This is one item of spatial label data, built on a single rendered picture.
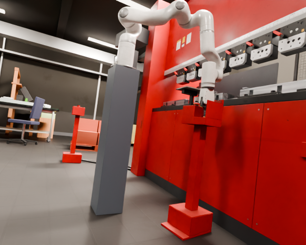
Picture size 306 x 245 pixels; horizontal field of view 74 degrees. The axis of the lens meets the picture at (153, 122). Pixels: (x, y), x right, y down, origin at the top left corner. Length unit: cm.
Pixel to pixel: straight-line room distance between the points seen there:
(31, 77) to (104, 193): 732
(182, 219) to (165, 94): 177
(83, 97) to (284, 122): 779
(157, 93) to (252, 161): 165
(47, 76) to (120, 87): 716
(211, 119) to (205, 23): 60
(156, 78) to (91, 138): 233
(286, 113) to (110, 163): 107
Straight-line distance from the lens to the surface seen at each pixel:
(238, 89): 242
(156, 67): 272
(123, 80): 142
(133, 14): 157
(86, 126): 483
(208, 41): 139
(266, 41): 164
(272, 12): 171
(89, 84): 861
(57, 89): 842
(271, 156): 129
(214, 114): 130
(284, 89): 146
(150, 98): 262
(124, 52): 151
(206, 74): 131
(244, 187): 141
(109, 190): 145
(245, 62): 172
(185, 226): 135
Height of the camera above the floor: 59
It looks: 2 degrees up
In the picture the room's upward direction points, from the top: 7 degrees clockwise
